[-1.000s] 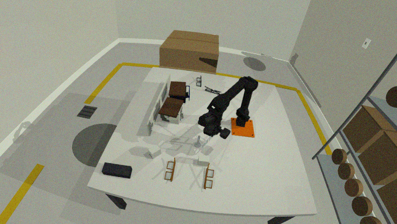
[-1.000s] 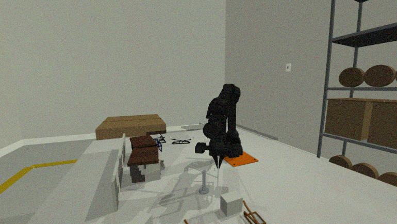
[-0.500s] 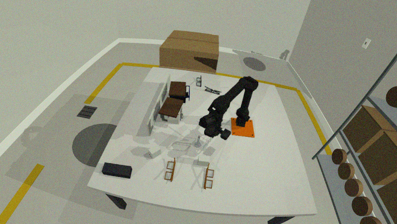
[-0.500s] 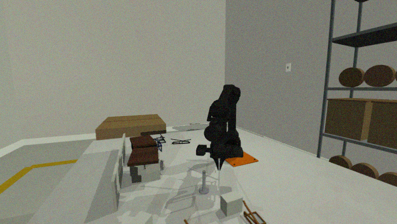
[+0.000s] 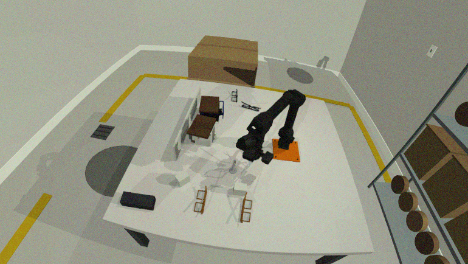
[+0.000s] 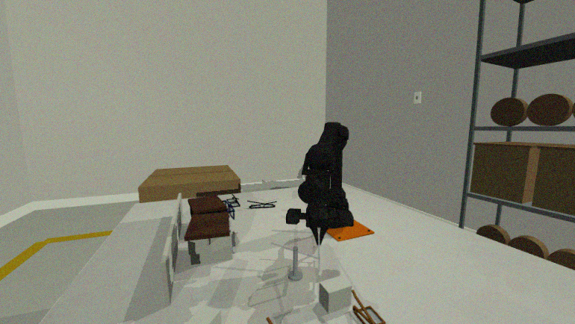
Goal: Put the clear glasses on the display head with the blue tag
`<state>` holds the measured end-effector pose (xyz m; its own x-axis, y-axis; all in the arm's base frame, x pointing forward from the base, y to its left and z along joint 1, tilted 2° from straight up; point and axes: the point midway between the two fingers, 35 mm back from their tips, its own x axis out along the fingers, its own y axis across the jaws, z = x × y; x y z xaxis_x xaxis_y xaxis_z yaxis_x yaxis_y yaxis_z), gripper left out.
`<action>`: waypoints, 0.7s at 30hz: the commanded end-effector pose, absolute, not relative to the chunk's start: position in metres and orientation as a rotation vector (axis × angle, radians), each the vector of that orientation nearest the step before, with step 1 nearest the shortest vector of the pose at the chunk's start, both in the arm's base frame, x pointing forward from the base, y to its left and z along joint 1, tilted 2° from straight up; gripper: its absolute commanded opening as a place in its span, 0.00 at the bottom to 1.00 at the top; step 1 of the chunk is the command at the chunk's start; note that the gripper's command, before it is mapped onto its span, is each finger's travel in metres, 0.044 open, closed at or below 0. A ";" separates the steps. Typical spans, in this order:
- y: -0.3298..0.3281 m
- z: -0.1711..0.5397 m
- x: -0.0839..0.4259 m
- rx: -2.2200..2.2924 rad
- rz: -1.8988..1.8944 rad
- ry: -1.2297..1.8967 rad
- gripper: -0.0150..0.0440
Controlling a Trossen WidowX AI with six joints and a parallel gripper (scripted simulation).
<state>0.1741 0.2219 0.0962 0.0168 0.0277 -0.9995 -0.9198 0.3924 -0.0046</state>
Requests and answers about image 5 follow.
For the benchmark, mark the white flat panel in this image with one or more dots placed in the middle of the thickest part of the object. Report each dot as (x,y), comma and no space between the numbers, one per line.
(185,125)

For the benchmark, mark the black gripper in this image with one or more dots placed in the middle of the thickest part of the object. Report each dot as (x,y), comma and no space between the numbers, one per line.
(266,158)

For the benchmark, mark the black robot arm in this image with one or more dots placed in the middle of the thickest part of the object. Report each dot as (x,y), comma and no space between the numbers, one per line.
(264,121)

